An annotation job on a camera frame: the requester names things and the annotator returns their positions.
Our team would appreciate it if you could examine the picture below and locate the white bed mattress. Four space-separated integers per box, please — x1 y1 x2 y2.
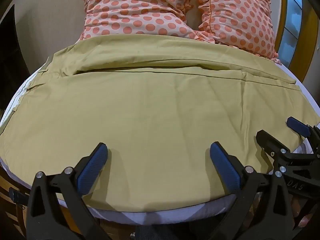
0 56 320 227

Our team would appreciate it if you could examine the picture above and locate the window with yellow frame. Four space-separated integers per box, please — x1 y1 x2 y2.
274 0 320 80

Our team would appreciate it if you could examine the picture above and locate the orange polka dot pillow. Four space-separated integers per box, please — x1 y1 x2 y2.
79 0 200 41
194 0 279 61

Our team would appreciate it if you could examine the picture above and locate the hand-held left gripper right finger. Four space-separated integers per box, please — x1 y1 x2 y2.
209 141 300 240

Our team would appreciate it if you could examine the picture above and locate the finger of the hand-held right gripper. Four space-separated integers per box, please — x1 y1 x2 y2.
286 116 320 141
255 129 293 161

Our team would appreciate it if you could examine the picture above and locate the olive yellow bed sheet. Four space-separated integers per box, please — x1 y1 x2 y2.
0 35 320 211

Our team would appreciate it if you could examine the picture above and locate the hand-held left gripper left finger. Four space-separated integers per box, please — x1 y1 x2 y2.
25 142 109 240

